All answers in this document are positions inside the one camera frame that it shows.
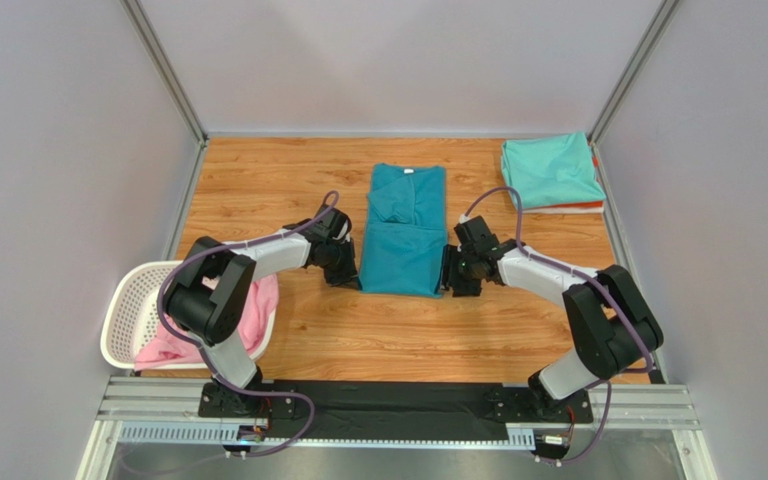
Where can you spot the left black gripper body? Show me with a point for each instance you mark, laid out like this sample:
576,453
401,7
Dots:
340,266

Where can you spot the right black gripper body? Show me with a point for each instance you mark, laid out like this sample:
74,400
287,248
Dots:
459,270

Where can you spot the teal t shirt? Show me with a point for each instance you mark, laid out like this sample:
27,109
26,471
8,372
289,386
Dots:
405,232

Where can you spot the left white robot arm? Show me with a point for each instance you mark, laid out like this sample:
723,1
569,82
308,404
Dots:
205,297

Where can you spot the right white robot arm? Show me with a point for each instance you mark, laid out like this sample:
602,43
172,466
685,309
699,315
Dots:
611,324

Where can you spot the folded mint green t shirt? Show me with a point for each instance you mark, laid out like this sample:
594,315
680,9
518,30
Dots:
521,159

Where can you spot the folded orange t shirt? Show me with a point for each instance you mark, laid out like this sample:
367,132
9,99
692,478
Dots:
565,188

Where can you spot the black cloth strip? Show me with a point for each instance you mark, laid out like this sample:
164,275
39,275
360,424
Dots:
419,411

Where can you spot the pink t shirt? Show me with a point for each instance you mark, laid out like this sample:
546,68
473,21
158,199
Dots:
254,329

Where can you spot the white plastic laundry basket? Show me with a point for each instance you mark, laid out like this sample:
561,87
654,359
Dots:
132,318

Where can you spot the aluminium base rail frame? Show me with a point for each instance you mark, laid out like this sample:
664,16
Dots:
636,407

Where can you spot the left aluminium corner post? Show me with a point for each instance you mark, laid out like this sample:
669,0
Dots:
153,45

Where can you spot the aluminium corner post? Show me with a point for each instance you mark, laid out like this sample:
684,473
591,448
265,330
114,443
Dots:
153,45
646,45

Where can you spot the right aluminium corner post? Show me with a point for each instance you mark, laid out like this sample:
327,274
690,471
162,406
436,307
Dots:
646,45

